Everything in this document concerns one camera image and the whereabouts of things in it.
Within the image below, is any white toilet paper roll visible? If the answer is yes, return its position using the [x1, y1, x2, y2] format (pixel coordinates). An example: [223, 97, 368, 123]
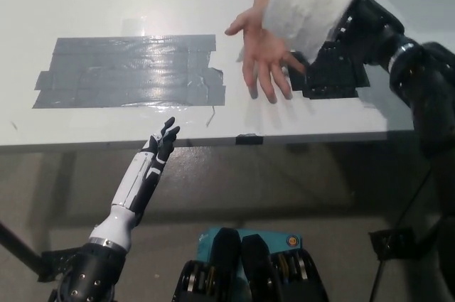
[262, 0, 381, 65]

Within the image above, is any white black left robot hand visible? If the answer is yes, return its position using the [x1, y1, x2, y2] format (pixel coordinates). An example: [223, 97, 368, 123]
[88, 116, 181, 250]

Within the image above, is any black table leg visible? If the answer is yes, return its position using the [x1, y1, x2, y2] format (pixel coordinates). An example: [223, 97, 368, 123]
[0, 220, 46, 278]
[421, 209, 455, 259]

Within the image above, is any bare person hand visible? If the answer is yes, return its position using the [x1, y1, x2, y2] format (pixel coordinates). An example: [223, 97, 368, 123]
[225, 5, 306, 104]

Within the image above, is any grey duct tape patch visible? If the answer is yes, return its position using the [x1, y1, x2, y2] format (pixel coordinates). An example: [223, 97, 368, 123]
[32, 34, 228, 109]

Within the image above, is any thin black cable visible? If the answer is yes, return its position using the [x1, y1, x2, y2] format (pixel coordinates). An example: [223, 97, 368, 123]
[371, 170, 434, 302]

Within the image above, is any black tape square patch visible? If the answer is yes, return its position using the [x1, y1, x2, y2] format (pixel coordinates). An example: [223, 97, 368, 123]
[286, 51, 370, 100]

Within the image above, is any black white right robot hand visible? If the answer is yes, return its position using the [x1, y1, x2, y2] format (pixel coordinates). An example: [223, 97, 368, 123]
[306, 0, 410, 86]

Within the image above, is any black teal robot torso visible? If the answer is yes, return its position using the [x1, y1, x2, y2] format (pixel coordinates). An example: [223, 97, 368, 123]
[171, 227, 330, 302]

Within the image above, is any clear tape sheet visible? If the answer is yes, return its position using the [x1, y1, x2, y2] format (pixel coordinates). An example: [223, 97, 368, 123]
[12, 102, 214, 129]

